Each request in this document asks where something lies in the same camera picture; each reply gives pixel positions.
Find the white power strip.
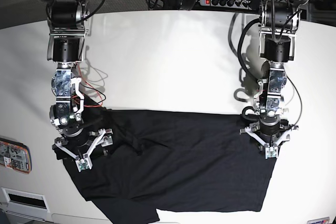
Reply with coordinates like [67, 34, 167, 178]
[199, 0, 252, 10]

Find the white table cable slot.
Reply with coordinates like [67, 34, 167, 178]
[1, 187, 50, 212]

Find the sticker at table edge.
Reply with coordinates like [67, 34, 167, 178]
[307, 217, 330, 224]

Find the left gripper with bracket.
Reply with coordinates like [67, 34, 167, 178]
[239, 120, 299, 159]

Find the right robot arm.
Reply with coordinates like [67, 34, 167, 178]
[41, 0, 112, 172]

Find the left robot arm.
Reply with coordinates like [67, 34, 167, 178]
[238, 0, 309, 159]

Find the black T-shirt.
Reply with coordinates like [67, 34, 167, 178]
[55, 108, 276, 223]

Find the right gripper with bracket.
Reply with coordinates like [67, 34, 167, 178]
[52, 129, 113, 172]

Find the orange clear parts box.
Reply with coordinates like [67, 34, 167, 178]
[1, 137, 32, 174]

